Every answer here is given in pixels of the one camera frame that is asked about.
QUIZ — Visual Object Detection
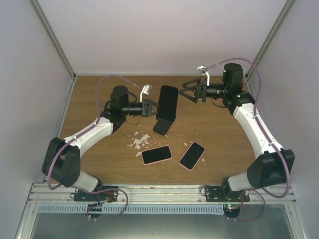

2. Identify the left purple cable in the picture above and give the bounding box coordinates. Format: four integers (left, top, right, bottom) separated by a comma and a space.
46, 74, 144, 222

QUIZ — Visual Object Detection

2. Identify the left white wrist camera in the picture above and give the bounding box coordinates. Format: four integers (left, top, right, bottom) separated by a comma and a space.
140, 84, 152, 102

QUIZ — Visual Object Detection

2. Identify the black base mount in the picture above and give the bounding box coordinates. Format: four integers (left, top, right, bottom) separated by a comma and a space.
199, 185, 250, 203
70, 185, 119, 203

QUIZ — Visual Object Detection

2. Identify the aluminium front rail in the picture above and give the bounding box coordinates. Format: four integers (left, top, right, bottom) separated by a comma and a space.
27, 184, 296, 205

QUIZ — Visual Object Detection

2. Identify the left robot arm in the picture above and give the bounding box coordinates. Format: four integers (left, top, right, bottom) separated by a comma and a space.
41, 86, 158, 201

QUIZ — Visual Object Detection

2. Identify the black phone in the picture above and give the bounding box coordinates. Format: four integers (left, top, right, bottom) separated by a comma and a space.
157, 85, 178, 122

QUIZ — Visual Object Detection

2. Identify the pink case phone right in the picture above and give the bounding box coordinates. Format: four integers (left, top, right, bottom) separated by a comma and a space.
179, 142, 205, 171

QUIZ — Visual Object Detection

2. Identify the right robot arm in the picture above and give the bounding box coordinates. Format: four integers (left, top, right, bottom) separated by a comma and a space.
179, 63, 295, 202

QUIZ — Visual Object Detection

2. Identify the pink case phone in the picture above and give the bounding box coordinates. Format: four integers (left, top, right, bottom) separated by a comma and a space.
179, 142, 205, 171
141, 145, 172, 165

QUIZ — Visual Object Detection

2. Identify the grey slotted cable duct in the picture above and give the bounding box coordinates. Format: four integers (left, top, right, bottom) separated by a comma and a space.
38, 204, 224, 215

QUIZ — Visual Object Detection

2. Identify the pink case phone left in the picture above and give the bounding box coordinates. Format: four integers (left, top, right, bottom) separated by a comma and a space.
141, 145, 172, 165

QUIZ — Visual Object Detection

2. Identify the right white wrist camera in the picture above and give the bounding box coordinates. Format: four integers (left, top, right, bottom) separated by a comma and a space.
197, 65, 210, 86

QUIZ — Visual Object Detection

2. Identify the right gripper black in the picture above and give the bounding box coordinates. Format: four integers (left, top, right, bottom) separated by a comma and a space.
179, 77, 228, 104

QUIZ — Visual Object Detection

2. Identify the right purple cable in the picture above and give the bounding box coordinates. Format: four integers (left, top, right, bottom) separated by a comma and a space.
206, 57, 292, 222

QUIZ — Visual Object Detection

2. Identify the purple cable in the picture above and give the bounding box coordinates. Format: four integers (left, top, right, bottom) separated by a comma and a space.
46, 74, 144, 222
206, 57, 292, 222

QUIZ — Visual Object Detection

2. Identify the white debris pile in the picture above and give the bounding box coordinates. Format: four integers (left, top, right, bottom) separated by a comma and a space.
127, 131, 151, 157

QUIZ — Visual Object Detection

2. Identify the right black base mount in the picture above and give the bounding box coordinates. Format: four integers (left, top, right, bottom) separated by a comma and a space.
199, 185, 250, 203

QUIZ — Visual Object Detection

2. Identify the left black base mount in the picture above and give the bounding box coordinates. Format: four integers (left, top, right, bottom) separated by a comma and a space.
70, 185, 119, 203

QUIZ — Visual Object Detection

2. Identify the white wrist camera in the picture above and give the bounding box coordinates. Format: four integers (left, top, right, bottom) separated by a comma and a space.
197, 65, 210, 86
140, 84, 152, 102

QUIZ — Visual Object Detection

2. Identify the black phone face down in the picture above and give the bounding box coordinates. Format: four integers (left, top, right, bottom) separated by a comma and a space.
153, 119, 174, 136

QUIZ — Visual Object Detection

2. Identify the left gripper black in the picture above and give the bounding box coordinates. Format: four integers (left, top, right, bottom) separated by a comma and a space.
122, 99, 166, 118

